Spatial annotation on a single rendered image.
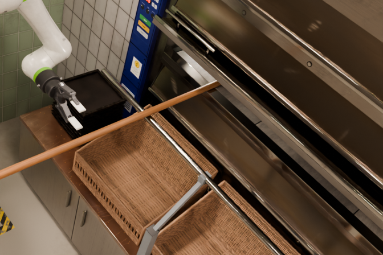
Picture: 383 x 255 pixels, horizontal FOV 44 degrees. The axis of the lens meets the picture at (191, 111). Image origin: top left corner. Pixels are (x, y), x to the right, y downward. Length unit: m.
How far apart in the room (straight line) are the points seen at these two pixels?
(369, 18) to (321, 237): 0.98
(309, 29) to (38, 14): 1.07
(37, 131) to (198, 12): 1.14
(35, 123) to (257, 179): 1.28
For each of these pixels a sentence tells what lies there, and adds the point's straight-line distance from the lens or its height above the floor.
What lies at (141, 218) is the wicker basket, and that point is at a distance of 2.44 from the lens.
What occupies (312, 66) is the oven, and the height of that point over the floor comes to 1.65.
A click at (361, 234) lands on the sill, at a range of 2.08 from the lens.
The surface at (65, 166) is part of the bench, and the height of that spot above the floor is 0.58.
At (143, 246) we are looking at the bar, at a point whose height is 0.84.
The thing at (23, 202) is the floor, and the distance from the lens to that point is 3.14.
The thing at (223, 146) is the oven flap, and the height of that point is 0.99.
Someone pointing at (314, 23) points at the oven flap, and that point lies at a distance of 1.82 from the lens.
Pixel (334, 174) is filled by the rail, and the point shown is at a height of 1.44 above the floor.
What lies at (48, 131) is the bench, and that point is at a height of 0.58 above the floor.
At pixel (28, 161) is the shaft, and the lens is 1.79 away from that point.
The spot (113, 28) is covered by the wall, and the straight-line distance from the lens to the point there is 2.75.
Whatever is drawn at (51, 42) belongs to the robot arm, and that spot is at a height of 1.32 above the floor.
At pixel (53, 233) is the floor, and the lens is 3.03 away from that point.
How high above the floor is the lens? 2.60
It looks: 41 degrees down
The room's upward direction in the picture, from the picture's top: 21 degrees clockwise
